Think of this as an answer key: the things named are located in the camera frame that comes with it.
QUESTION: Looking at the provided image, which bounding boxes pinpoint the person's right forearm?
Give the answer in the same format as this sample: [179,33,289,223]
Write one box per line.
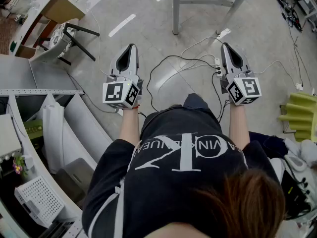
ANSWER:
[228,102,251,151]

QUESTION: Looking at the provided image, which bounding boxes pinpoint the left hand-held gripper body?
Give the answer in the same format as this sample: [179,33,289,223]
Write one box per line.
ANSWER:
[102,67,144,110]

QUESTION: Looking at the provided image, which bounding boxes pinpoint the white charger cable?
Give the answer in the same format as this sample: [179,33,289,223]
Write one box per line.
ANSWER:
[254,60,298,87]

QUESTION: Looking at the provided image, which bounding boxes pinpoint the thin black floor cable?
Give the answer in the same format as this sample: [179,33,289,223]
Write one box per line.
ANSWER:
[288,26,313,89]

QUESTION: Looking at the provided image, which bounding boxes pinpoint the lime green folded mat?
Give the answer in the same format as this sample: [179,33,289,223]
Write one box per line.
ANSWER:
[278,92,317,143]

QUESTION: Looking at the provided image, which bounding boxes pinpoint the grey metal shelf rack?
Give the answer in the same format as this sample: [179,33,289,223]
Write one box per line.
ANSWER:
[0,55,113,238]

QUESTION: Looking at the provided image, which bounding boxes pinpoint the white perforated basket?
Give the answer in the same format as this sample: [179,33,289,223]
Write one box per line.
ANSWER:
[13,175,66,229]

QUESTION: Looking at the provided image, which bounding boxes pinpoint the white curved plastic seat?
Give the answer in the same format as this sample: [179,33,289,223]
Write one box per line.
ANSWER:
[29,40,73,64]

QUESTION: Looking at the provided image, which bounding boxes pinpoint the white cabinet with brown panels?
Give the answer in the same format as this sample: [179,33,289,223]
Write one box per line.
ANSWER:
[9,0,86,59]

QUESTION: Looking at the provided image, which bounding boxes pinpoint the person's left forearm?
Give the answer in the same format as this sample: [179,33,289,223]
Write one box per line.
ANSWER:
[118,106,141,146]

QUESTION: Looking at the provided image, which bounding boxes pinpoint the white electronic device with knobs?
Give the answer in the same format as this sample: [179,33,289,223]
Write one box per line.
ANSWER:
[0,113,23,165]

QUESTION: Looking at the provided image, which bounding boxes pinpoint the black garment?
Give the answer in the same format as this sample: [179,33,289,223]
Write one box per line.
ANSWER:
[248,131,290,159]

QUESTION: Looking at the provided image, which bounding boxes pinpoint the black cable bundle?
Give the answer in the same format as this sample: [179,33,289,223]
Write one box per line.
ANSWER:
[274,0,304,33]

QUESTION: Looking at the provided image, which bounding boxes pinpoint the grey plastic storage bin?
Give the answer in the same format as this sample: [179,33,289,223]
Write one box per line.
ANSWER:
[54,157,97,204]

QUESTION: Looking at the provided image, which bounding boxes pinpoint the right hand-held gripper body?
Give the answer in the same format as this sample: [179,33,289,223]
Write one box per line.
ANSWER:
[219,67,263,106]

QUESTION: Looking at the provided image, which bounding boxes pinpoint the white power strip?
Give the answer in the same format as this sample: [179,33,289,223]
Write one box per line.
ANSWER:
[213,58,223,78]

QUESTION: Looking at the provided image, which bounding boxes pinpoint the black power cable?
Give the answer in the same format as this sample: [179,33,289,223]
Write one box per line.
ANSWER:
[146,55,225,120]

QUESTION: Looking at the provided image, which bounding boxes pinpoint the small artificial flowers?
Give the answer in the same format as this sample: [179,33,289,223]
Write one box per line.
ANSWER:
[12,155,29,177]

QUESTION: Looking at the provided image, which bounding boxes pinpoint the person's black printed t-shirt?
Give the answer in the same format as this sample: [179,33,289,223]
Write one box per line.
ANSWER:
[81,105,282,238]

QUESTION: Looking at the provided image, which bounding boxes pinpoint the person's dark trousers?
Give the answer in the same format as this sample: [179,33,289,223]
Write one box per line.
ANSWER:
[182,93,209,109]

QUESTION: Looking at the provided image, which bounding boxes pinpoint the patterned stool with black legs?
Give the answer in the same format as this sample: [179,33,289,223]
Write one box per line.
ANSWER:
[49,22,101,66]

